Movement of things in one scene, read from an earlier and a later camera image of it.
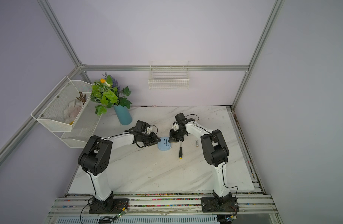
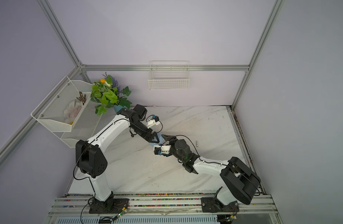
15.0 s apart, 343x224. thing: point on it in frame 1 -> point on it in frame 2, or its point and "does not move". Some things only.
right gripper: [173, 137] -> [172, 139]
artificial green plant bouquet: [106, 92] does not move
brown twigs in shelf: [82, 98] does not move
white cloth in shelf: [71, 110] does not move
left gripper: [154, 139] -> [152, 136]
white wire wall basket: [168, 75] does not move
